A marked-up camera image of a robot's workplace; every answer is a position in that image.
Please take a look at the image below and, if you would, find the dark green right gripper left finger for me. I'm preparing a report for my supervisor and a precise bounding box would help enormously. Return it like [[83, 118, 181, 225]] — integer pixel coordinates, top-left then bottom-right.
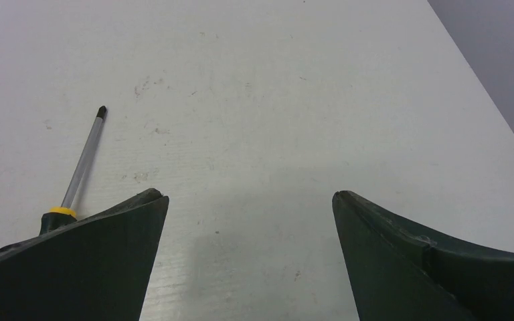
[[0, 189, 169, 320]]

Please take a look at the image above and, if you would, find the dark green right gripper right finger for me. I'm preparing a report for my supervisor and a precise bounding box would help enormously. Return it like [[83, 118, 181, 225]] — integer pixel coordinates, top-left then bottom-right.
[[332, 191, 514, 320]]

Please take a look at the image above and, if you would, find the black yellow screwdriver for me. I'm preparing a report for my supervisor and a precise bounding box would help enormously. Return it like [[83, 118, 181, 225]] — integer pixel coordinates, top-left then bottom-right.
[[39, 106, 108, 235]]

